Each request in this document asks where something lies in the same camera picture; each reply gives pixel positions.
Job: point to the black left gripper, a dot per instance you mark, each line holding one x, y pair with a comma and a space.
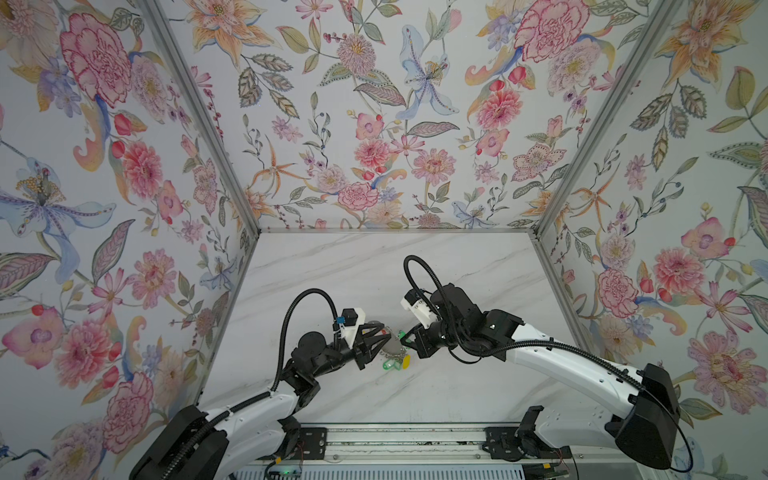
361, 356

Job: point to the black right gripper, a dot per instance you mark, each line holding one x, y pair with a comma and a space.
419, 343

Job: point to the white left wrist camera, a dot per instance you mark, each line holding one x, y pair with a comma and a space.
349, 324

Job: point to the aluminium corner frame post right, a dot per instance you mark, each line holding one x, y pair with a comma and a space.
656, 26

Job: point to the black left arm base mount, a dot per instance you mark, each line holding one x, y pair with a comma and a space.
302, 443

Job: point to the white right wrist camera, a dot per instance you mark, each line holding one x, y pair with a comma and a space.
414, 303

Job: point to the silver metal keyring with keys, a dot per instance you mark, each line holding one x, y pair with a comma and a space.
393, 350

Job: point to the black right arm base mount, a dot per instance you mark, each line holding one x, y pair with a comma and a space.
506, 443

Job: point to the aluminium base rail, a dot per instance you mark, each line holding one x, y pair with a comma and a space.
425, 443

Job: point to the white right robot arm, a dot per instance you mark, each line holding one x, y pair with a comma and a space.
634, 411

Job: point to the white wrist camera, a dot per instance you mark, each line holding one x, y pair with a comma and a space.
349, 324
414, 303

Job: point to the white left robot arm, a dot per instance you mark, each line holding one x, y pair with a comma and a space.
214, 444

